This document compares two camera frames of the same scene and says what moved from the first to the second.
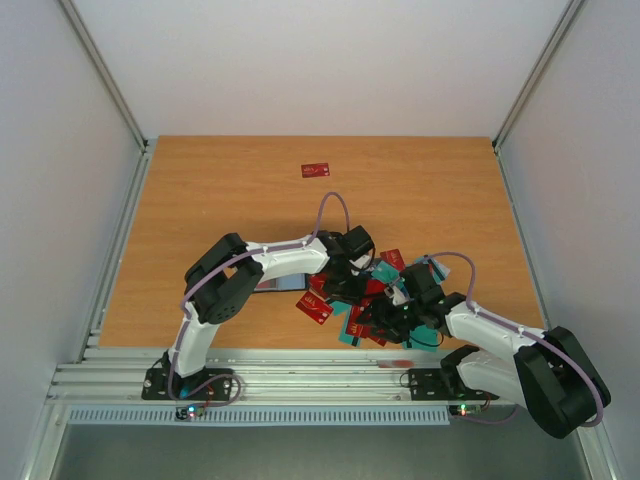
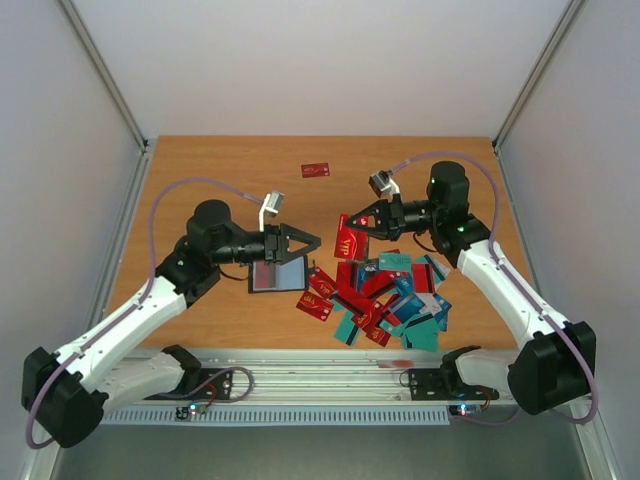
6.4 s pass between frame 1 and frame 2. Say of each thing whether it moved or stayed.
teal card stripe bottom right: stayed
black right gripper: moved
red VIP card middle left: stayed
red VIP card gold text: moved
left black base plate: stayed
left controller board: stayed
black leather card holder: stayed
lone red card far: stayed
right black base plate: stayed
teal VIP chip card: moved
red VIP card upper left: stayed
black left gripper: moved
